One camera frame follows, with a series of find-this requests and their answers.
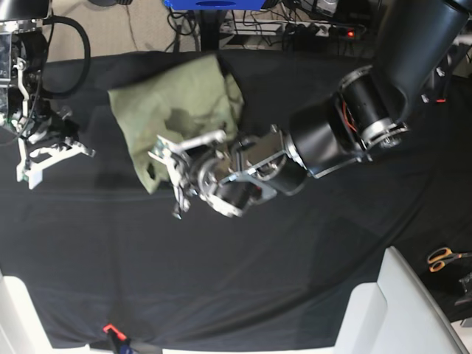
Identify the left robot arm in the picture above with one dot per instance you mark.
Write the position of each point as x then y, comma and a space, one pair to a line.
366, 113

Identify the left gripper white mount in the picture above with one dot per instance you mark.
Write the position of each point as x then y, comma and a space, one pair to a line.
189, 166

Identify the black table cloth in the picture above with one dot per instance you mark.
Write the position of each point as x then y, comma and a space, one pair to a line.
93, 247

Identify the sage green T-shirt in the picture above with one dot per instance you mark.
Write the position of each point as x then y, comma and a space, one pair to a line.
184, 102

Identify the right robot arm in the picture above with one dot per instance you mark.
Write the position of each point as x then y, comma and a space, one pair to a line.
24, 53

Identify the orange clamp at bottom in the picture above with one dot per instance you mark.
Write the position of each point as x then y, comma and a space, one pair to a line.
118, 342

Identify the white block at left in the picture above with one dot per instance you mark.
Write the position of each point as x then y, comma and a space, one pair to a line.
21, 328

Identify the black stand pole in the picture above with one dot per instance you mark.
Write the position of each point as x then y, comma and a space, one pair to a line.
209, 22

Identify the grey white cabinet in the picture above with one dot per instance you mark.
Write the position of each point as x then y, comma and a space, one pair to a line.
395, 314

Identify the orange handled scissors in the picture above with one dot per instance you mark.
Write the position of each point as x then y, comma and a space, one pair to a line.
441, 257

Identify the white power strip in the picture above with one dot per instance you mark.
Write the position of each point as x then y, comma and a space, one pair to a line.
262, 27

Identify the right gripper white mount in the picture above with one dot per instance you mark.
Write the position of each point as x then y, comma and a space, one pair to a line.
46, 143

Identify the blue plastic box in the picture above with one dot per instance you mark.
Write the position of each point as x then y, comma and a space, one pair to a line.
183, 5

